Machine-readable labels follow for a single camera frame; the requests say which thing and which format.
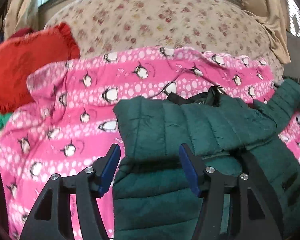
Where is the red ruffled pillow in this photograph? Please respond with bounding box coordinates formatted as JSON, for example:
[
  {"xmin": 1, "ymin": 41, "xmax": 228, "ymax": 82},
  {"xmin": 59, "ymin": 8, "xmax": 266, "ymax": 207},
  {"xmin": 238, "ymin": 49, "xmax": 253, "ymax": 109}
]
[{"xmin": 0, "ymin": 22, "xmax": 80, "ymax": 114}]

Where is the beige curtain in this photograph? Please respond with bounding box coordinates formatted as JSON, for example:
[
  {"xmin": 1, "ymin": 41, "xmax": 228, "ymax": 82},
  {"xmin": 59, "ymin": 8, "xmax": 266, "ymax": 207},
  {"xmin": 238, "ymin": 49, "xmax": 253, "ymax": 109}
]
[{"xmin": 240, "ymin": 0, "xmax": 291, "ymax": 64}]

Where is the dark green puffer jacket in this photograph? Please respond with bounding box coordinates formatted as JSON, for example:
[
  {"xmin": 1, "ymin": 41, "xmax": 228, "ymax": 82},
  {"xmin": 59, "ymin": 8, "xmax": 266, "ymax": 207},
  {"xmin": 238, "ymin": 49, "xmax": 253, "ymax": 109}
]
[{"xmin": 113, "ymin": 79, "xmax": 300, "ymax": 239}]

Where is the floral beige bed sheet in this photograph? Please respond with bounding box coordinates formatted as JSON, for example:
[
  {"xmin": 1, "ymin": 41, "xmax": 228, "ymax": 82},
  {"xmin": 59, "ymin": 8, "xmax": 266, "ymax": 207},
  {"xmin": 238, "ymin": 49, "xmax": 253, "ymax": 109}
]
[{"xmin": 45, "ymin": 0, "xmax": 284, "ymax": 80}]

